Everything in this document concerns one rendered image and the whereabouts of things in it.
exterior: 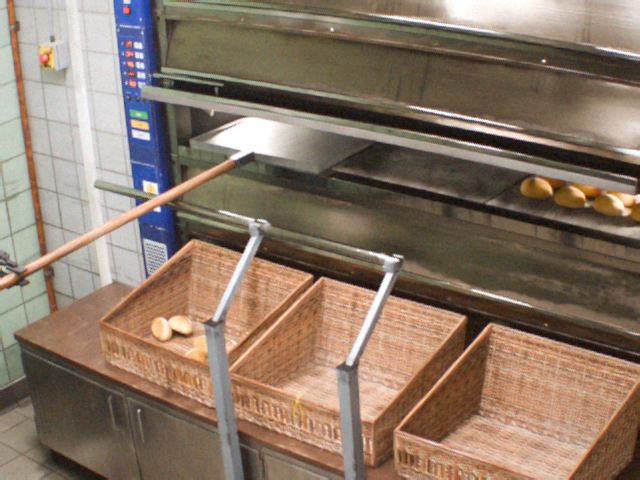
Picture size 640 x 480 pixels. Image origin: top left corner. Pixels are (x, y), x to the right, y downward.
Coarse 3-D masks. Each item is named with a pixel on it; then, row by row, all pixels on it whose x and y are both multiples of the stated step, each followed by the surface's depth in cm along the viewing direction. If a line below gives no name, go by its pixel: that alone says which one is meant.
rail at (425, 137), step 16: (176, 96) 408; (192, 96) 403; (208, 96) 398; (272, 112) 383; (288, 112) 378; (304, 112) 375; (368, 128) 360; (384, 128) 357; (448, 144) 344; (464, 144) 341; (480, 144) 339; (528, 160) 328; (544, 160) 325; (592, 176) 317; (608, 176) 313; (624, 176) 311
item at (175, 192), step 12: (216, 168) 404; (228, 168) 407; (192, 180) 397; (204, 180) 400; (168, 192) 389; (180, 192) 392; (144, 204) 382; (156, 204) 385; (120, 216) 375; (132, 216) 378; (108, 228) 371; (84, 240) 364; (60, 252) 357; (72, 252) 362; (36, 264) 351; (48, 264) 354; (12, 276) 345; (24, 276) 348; (0, 288) 341
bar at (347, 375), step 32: (128, 192) 403; (256, 224) 369; (352, 256) 349; (384, 256) 342; (384, 288) 340; (224, 320) 367; (224, 352) 367; (352, 352) 336; (224, 384) 370; (352, 384) 335; (224, 416) 374; (352, 416) 338; (224, 448) 380; (352, 448) 342
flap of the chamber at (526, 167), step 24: (144, 96) 417; (168, 96) 410; (240, 96) 411; (288, 120) 379; (312, 120) 373; (360, 120) 376; (384, 120) 378; (408, 144) 352; (432, 144) 347; (504, 144) 352; (528, 168) 329; (552, 168) 324; (600, 168) 328; (624, 168) 330; (624, 192) 311
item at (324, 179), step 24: (240, 168) 421; (264, 168) 414; (288, 168) 407; (360, 192) 391; (384, 192) 385; (408, 192) 381; (432, 192) 379; (456, 216) 370; (480, 216) 364; (504, 216) 359; (528, 216) 358; (552, 240) 350; (576, 240) 345; (600, 240) 339; (624, 240) 338
